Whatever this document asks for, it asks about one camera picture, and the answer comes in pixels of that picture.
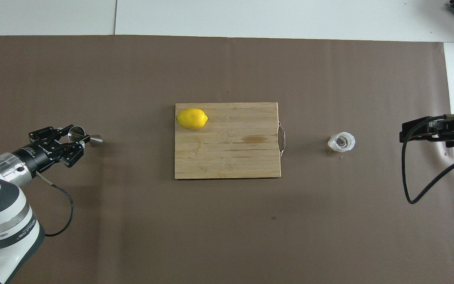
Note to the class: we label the steel double jigger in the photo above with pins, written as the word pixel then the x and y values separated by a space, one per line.
pixel 78 134

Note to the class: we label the yellow lemon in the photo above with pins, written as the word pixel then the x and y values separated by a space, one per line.
pixel 191 118

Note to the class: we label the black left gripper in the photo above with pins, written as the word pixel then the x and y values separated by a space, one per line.
pixel 38 156

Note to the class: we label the wooden cutting board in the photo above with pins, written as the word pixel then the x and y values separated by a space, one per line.
pixel 231 157

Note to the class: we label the small clear glass cup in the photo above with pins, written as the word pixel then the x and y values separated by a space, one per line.
pixel 341 142

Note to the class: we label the brown paper mat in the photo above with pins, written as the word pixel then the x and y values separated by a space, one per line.
pixel 172 221

